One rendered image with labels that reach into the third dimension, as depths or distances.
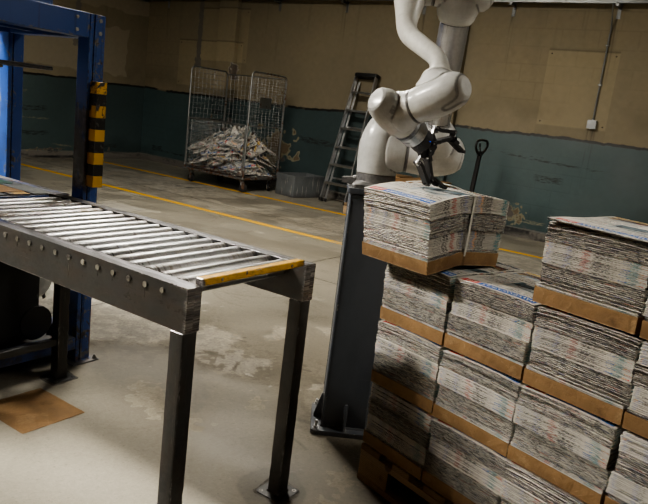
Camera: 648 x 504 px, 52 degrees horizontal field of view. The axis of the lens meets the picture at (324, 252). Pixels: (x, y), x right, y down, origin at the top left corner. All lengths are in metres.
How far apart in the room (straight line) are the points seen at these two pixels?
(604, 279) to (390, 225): 0.67
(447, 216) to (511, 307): 0.33
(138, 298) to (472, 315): 0.96
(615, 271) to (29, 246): 1.65
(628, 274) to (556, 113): 7.15
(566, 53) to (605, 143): 1.19
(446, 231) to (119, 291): 0.96
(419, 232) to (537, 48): 7.12
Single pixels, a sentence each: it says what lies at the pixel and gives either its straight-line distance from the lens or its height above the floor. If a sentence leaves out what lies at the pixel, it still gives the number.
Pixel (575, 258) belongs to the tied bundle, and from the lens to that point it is 1.83.
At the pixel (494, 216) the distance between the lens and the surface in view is 2.23.
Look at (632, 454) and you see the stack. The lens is 1.84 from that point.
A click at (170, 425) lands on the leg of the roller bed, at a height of 0.42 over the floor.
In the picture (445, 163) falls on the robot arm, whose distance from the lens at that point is 2.56.
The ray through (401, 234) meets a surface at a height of 0.93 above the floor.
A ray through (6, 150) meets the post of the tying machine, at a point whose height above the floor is 0.90.
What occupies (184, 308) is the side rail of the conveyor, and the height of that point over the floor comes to 0.75.
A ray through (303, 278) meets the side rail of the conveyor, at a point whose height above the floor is 0.76.
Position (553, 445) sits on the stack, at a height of 0.48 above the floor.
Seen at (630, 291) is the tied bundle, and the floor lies 0.94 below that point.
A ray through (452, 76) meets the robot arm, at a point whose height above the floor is 1.40.
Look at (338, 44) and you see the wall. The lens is 10.33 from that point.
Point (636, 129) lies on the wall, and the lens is 8.64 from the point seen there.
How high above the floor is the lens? 1.27
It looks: 12 degrees down
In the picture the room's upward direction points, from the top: 7 degrees clockwise
